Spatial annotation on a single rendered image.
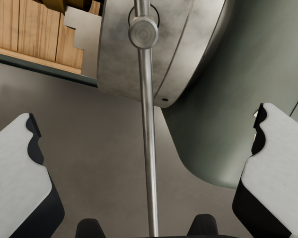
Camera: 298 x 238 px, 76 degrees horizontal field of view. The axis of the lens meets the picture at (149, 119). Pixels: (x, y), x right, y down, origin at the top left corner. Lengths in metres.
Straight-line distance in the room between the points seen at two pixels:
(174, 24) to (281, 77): 0.14
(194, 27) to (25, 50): 0.51
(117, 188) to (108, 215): 0.37
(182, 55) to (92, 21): 0.19
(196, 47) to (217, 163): 0.16
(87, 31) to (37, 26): 0.28
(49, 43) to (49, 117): 1.14
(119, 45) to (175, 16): 0.07
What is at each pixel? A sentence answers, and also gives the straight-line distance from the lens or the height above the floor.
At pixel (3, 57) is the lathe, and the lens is 1.10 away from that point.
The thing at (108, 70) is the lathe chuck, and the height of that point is 1.20.
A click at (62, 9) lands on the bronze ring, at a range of 0.38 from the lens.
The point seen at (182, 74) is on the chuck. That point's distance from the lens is 0.26.
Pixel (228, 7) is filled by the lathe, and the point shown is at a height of 1.19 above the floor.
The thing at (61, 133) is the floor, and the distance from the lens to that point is 1.75.
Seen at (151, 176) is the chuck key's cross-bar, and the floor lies 1.30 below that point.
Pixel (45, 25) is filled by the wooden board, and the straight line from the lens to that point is 0.63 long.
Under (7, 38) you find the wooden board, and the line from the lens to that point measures 0.68.
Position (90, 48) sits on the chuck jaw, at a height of 1.11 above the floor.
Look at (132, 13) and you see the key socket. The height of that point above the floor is 1.23.
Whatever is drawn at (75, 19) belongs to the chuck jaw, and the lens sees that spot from 0.38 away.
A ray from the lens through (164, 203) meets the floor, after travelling 2.14.
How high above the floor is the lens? 1.47
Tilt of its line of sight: 68 degrees down
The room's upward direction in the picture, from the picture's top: 170 degrees clockwise
